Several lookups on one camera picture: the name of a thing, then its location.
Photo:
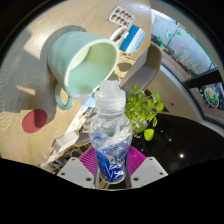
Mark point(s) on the white tube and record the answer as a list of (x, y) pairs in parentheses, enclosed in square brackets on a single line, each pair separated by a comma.
[(118, 33)]

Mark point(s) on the window with colourful stickers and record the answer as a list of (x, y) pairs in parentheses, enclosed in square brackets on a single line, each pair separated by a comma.
[(193, 66)]

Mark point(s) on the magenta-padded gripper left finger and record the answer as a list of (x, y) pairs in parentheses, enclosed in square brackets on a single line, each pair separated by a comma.
[(87, 166)]

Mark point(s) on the pill blister pack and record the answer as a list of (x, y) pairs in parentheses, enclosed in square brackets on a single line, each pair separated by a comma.
[(121, 16)]

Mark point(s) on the white box with orange print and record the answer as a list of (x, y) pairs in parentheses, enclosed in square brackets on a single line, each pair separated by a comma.
[(65, 141)]

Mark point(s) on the clear blue-labelled drink bottle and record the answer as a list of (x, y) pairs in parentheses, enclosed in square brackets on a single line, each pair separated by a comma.
[(111, 133)]

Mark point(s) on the pale green ceramic mug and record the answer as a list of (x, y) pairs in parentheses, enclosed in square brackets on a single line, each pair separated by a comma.
[(86, 63)]

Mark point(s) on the group of ceiling lights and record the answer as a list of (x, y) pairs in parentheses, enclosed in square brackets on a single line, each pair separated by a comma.
[(181, 155)]

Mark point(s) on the curved grey upholstered sofa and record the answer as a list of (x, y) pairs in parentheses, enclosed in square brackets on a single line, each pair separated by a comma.
[(146, 66)]

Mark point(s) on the flat round red coaster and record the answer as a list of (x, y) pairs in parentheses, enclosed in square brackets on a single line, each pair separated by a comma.
[(34, 121)]

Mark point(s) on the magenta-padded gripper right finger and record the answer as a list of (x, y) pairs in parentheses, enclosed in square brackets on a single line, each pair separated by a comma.
[(138, 166)]

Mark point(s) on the green potted plant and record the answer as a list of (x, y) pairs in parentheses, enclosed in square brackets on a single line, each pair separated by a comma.
[(143, 106)]

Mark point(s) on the flat blue white box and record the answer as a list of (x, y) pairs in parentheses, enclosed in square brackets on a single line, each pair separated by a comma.
[(132, 39)]

